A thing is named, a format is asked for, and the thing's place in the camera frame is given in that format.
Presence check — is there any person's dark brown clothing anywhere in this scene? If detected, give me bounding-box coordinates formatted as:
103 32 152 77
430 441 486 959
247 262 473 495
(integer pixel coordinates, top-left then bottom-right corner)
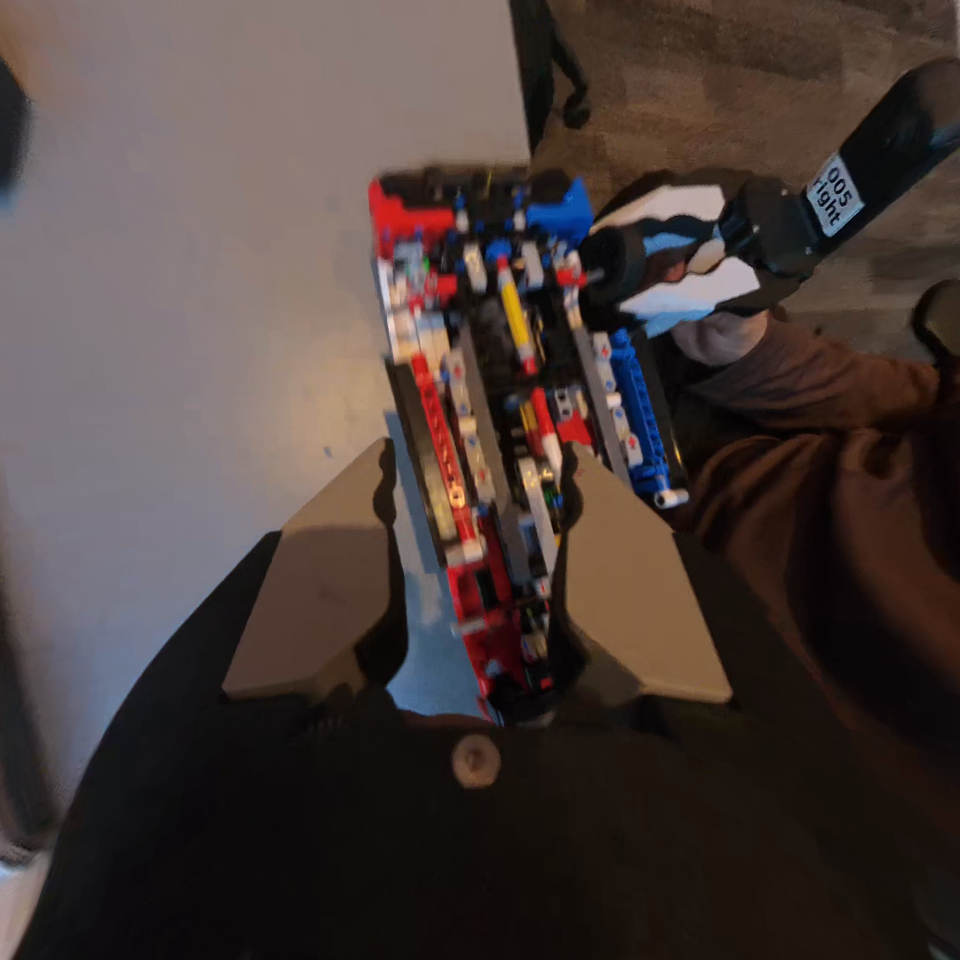
671 307 960 960

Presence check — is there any black toy car wheel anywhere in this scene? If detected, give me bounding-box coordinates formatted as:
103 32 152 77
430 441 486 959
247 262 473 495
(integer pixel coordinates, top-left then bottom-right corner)
577 228 646 312

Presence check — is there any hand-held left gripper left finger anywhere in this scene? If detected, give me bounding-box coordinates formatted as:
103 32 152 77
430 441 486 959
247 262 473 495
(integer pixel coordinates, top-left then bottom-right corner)
223 438 410 702

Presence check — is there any black chair base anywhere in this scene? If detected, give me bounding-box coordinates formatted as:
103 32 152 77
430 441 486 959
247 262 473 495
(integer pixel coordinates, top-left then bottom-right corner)
510 0 594 155

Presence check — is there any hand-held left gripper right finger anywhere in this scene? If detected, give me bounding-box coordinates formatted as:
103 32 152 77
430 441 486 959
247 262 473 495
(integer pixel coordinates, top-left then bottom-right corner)
551 441 732 706

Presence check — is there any toy brick car chassis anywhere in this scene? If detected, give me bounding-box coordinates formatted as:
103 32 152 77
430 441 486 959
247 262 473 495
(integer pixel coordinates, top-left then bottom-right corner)
367 168 691 725

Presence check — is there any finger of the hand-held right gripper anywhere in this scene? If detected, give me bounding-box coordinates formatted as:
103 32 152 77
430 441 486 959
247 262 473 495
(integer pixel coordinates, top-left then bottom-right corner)
611 255 766 339
587 180 732 260

